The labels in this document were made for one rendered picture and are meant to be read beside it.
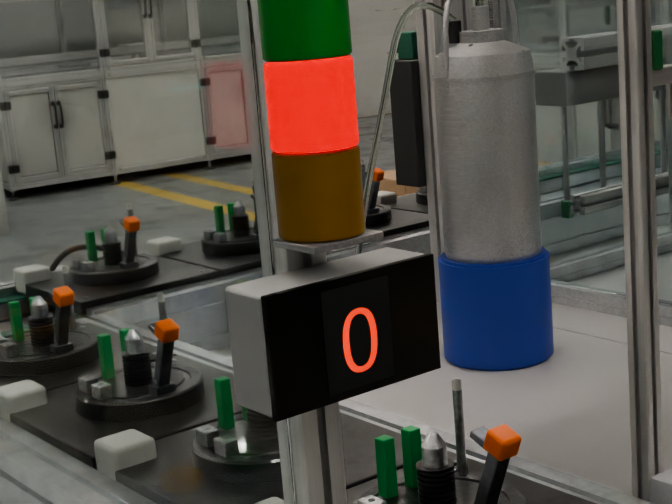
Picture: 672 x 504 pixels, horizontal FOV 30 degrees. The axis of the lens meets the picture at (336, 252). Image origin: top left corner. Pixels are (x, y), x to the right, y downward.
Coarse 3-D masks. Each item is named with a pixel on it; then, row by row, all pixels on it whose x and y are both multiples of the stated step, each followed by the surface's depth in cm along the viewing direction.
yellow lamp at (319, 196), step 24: (288, 168) 69; (312, 168) 68; (336, 168) 69; (360, 168) 70; (288, 192) 69; (312, 192) 69; (336, 192) 69; (360, 192) 70; (288, 216) 70; (312, 216) 69; (336, 216) 69; (360, 216) 70; (288, 240) 70; (312, 240) 69; (336, 240) 69
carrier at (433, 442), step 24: (456, 384) 103; (456, 408) 103; (408, 432) 102; (432, 432) 98; (456, 432) 104; (384, 456) 100; (408, 456) 102; (432, 456) 97; (456, 456) 114; (384, 480) 101; (408, 480) 103; (432, 480) 97; (456, 480) 104; (504, 480) 108; (528, 480) 108
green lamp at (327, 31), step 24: (264, 0) 68; (288, 0) 67; (312, 0) 67; (336, 0) 67; (264, 24) 68; (288, 24) 67; (312, 24) 67; (336, 24) 67; (264, 48) 68; (288, 48) 67; (312, 48) 67; (336, 48) 68
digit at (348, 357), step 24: (336, 288) 69; (360, 288) 70; (384, 288) 72; (336, 312) 70; (360, 312) 71; (384, 312) 72; (336, 336) 70; (360, 336) 71; (384, 336) 72; (336, 360) 70; (360, 360) 71; (384, 360) 72; (336, 384) 70; (360, 384) 71
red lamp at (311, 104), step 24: (264, 72) 69; (288, 72) 68; (312, 72) 67; (336, 72) 68; (288, 96) 68; (312, 96) 68; (336, 96) 68; (288, 120) 68; (312, 120) 68; (336, 120) 68; (288, 144) 69; (312, 144) 68; (336, 144) 68
